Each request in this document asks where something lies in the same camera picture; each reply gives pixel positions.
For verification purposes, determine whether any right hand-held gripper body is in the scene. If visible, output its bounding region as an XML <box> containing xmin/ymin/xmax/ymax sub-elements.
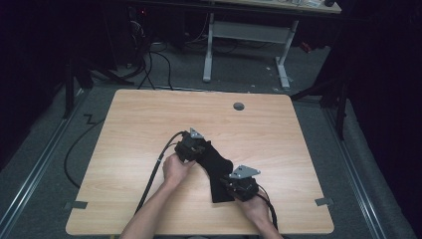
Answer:
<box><xmin>228</xmin><ymin>164</ymin><xmax>262</xmax><ymax>203</ymax></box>

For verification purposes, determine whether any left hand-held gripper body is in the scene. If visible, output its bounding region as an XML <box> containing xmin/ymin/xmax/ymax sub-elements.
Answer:
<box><xmin>174</xmin><ymin>126</ymin><xmax>209</xmax><ymax>163</ymax></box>

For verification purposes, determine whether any person's right hand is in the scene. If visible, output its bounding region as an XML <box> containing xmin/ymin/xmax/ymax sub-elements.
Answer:
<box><xmin>234</xmin><ymin>193</ymin><xmax>272</xmax><ymax>227</ymax></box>

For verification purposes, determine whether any person's left hand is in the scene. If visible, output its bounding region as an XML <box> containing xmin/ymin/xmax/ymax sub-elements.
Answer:
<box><xmin>161</xmin><ymin>152</ymin><xmax>197</xmax><ymax>191</ymax></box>

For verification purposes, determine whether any white-legged desk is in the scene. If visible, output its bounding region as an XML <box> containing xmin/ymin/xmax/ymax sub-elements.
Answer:
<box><xmin>202</xmin><ymin>0</ymin><xmax>342</xmax><ymax>92</ymax></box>

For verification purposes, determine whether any black metal stand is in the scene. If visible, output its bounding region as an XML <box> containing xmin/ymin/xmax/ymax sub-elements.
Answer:
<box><xmin>291</xmin><ymin>75</ymin><xmax>350</xmax><ymax>141</ymax></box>
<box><xmin>62</xmin><ymin>59</ymin><xmax>96</xmax><ymax>120</ymax></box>

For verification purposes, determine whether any black curtain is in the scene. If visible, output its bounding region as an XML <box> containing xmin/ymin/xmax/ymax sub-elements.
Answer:
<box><xmin>344</xmin><ymin>0</ymin><xmax>422</xmax><ymax>233</ymax></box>
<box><xmin>0</xmin><ymin>0</ymin><xmax>73</xmax><ymax>170</ymax></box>

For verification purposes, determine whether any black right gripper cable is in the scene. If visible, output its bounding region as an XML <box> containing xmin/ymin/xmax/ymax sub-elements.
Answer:
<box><xmin>256</xmin><ymin>192</ymin><xmax>281</xmax><ymax>232</ymax></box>

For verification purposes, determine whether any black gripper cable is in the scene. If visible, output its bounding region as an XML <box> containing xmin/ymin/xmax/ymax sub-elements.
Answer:
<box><xmin>256</xmin><ymin>192</ymin><xmax>281</xmax><ymax>232</ymax></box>
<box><xmin>134</xmin><ymin>130</ymin><xmax>187</xmax><ymax>215</ymax></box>

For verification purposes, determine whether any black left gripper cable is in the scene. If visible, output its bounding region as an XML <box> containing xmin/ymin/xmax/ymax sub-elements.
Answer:
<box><xmin>134</xmin><ymin>130</ymin><xmax>187</xmax><ymax>215</ymax></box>

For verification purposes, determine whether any bundle of black cables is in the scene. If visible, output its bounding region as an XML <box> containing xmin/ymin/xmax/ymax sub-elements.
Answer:
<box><xmin>115</xmin><ymin>13</ymin><xmax>175</xmax><ymax>92</ymax></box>

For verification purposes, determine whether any metal floor rail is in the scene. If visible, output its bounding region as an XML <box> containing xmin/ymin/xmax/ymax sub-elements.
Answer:
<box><xmin>322</xmin><ymin>107</ymin><xmax>388</xmax><ymax>239</ymax></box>
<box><xmin>0</xmin><ymin>89</ymin><xmax>88</xmax><ymax>231</ymax></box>

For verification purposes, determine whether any black floor cable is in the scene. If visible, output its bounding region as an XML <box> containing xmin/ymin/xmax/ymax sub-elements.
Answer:
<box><xmin>63</xmin><ymin>114</ymin><xmax>106</xmax><ymax>189</ymax></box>

